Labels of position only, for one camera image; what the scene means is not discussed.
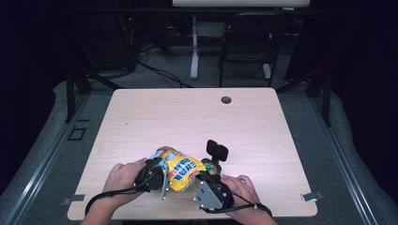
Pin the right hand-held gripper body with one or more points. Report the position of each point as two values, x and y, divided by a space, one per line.
212 195

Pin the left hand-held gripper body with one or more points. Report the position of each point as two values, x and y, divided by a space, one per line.
150 178

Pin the yellow spouted pouch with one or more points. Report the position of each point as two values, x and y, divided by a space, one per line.
183 170

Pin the person's left hand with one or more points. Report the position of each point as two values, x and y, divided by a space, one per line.
122 181

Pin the person's right hand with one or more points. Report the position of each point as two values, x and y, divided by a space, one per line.
242 193

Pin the grey tape strip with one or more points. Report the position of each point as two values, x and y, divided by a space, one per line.
73 199
311 196

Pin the black metal stand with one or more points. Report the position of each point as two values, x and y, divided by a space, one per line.
325 93
70 93

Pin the long white desk leg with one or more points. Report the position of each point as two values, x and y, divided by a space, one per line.
194 53

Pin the short white desk leg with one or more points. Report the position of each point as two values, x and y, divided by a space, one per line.
267 71

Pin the black chair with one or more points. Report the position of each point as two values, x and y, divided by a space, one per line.
250 43

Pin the metal floor rail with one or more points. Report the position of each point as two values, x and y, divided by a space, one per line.
344 162
40 168

